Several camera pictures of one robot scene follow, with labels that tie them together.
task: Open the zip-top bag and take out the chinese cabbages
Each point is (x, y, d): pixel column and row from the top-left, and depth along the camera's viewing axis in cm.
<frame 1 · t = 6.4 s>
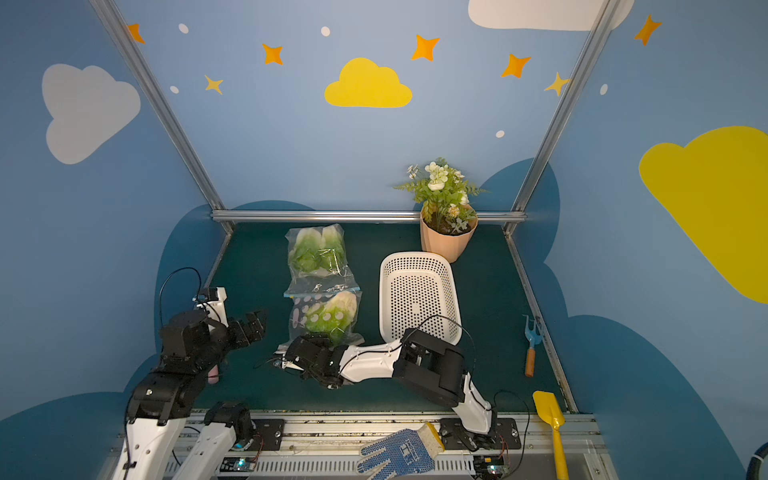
left hand: (256, 311, 71), fingers open
right hand: (313, 340, 87), fingers open
blue-zip bag with cabbages: (318, 261, 107), point 4 cm above the table
pink-zip dotted zip-top bag: (324, 303, 93), point 7 cm above the table
green chinese cabbage: (335, 316, 88), point 9 cm above the table
white perforated plastic basket: (419, 290, 106), on the table
potted artificial flower plant: (447, 221, 106), point 15 cm above the table
blue garden fork wooden handle: (534, 338, 93), on the table
yellow plastic shovel: (550, 413, 78), point 2 cm above the table

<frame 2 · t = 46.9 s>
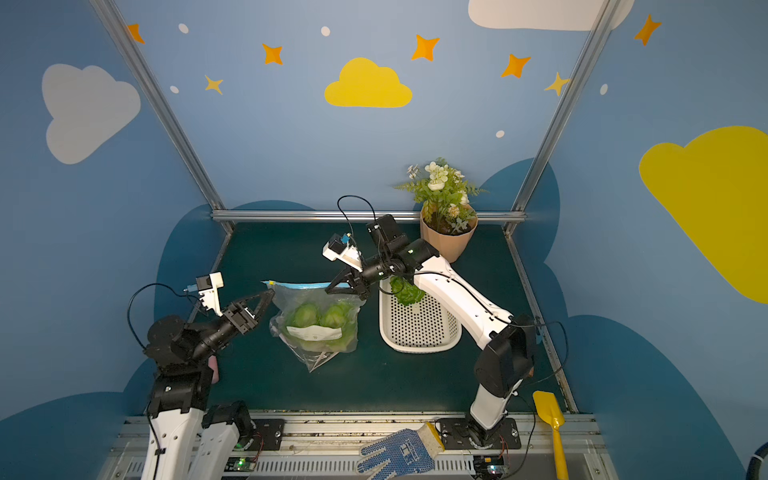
left hand: (275, 296, 65), fingers open
right hand: (334, 286, 69), fingers closed
blue-zip bag with cabbages: (314, 322, 77), point 18 cm above the table
green chinese cabbage: (405, 292, 67), point 32 cm above the table
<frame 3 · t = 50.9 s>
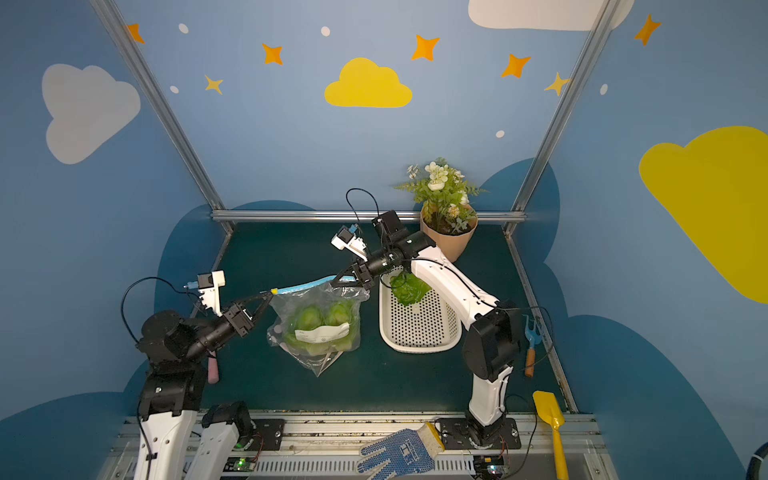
left hand: (275, 297, 64), fingers closed
right hand: (340, 282, 72), fingers closed
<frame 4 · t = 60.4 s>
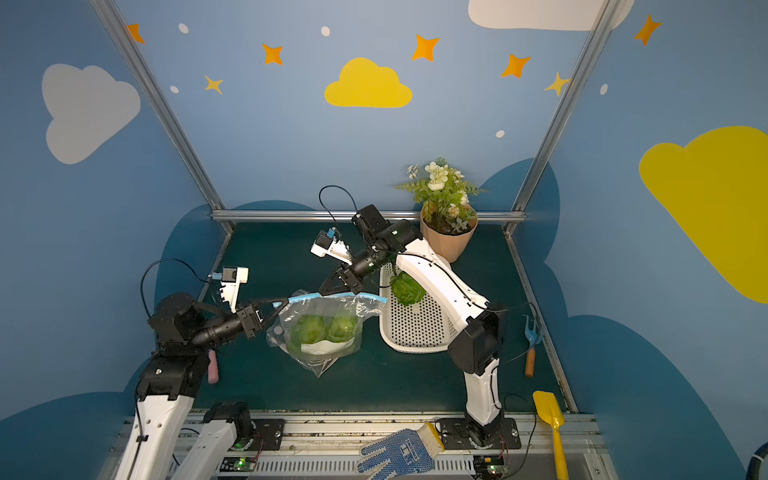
left hand: (289, 303, 64), fingers closed
right hand: (330, 288, 69), fingers closed
